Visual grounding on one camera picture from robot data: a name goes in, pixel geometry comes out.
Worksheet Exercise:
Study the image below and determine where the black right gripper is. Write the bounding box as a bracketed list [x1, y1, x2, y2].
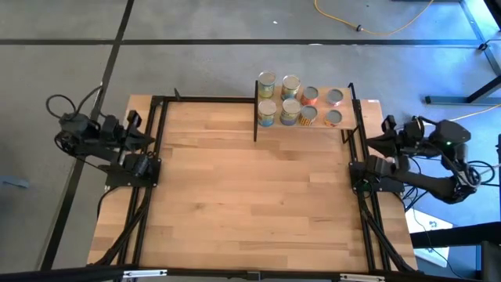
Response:
[366, 131, 411, 157]

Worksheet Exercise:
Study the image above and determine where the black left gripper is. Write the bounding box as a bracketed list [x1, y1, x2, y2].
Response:
[117, 124, 156, 152]

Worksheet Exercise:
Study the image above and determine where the short orange dotted can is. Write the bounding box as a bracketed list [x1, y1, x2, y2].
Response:
[323, 109, 344, 128]

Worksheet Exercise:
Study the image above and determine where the short teal herringbone can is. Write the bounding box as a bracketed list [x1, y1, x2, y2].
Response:
[326, 88, 345, 107]

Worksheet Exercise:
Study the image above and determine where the short orange circle-print can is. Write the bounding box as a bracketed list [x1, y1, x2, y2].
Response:
[300, 85, 320, 107]

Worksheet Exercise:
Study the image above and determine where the tall yellow purple can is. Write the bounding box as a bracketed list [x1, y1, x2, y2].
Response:
[279, 97, 302, 127]

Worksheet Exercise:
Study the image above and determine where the tall blue tomato-print can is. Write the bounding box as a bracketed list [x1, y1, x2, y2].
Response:
[258, 99, 278, 128]

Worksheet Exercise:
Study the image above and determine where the tall blue yellow-green can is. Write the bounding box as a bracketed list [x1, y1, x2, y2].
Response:
[258, 70, 277, 99]

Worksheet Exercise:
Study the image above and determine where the wooden shelf board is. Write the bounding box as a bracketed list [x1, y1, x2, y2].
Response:
[258, 85, 357, 130]

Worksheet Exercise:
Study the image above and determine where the white paper sheet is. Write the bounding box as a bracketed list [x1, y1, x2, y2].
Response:
[405, 206, 454, 269]

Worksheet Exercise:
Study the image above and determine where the black metal beam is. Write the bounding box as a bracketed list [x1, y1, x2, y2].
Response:
[409, 221, 501, 248]

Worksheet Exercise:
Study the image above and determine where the blue floor tape piece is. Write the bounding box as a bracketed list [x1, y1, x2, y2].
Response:
[0, 174, 31, 190]

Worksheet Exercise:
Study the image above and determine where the black rig beam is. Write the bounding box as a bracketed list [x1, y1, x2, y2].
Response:
[0, 264, 501, 282]

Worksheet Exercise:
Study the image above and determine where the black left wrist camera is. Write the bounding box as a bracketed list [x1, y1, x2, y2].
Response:
[126, 110, 143, 127]

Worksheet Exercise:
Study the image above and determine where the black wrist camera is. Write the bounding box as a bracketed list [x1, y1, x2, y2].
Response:
[380, 114, 397, 133]
[126, 110, 143, 127]

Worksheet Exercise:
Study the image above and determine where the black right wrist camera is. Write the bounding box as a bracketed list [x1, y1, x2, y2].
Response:
[380, 114, 397, 133]

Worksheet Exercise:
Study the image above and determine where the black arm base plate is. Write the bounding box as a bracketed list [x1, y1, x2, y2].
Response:
[349, 162, 405, 193]
[98, 156, 161, 188]

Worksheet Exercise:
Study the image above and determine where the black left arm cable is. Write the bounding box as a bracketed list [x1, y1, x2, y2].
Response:
[45, 84, 105, 118]

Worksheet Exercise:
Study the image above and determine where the wooden shelf with black frame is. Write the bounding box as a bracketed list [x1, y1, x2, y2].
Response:
[341, 81, 363, 145]

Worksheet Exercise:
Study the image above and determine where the black aluminium table frame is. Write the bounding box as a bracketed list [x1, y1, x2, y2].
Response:
[93, 93, 418, 275]

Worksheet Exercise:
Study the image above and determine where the orange floor cable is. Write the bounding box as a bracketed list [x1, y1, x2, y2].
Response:
[449, 103, 501, 122]

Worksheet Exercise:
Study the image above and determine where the yellow floor cable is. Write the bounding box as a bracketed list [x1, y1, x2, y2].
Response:
[314, 0, 435, 37]

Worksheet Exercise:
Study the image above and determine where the black shelf support frame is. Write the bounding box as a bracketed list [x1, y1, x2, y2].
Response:
[253, 80, 260, 143]

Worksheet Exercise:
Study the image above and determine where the silver bracket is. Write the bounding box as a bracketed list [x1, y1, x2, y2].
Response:
[122, 269, 168, 279]
[339, 273, 385, 282]

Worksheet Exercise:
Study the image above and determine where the black metal stand frame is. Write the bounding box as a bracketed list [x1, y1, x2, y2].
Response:
[424, 0, 501, 106]

